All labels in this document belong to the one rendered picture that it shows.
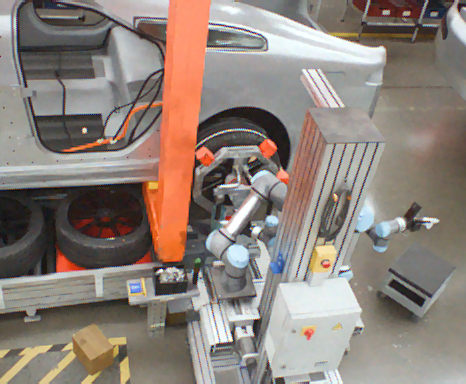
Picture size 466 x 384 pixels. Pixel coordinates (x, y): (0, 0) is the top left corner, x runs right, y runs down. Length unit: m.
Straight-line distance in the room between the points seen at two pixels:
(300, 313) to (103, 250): 1.61
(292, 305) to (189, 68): 1.21
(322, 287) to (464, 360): 1.90
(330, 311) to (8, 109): 2.09
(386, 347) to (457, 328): 0.61
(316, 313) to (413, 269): 1.80
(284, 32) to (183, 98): 0.96
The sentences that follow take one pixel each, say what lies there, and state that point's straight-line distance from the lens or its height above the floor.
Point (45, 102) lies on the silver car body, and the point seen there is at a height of 0.89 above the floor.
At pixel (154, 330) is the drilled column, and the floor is 0.09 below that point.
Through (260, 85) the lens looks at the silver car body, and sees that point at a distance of 3.69.
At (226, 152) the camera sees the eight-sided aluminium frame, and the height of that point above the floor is 1.12.
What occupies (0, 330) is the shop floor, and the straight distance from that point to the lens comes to 4.14.
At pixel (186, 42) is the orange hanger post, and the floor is 2.02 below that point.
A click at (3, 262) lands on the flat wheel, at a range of 3.89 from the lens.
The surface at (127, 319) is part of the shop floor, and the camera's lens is 4.10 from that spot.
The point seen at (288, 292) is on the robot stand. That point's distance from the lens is 2.74.
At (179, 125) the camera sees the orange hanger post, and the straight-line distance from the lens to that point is 3.05.
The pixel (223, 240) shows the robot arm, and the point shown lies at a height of 1.05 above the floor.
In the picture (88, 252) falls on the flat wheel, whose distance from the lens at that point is 3.90.
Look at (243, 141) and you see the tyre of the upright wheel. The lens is 3.72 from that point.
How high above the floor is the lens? 3.27
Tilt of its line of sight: 40 degrees down
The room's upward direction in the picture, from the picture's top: 10 degrees clockwise
